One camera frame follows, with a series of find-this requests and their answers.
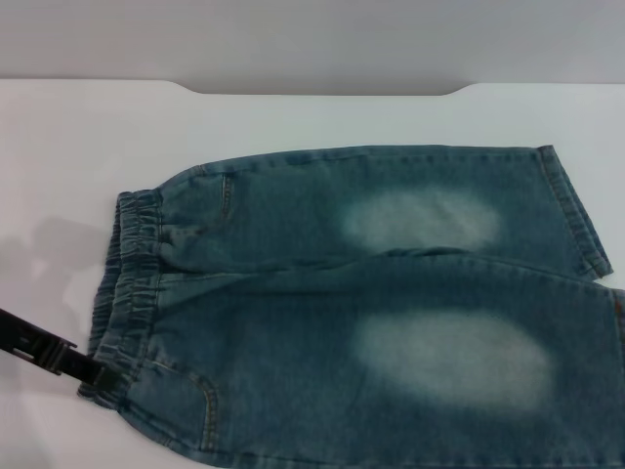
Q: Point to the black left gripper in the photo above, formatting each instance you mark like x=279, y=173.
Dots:
x=34, y=342

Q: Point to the blue denim shorts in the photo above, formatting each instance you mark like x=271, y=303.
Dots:
x=293, y=317

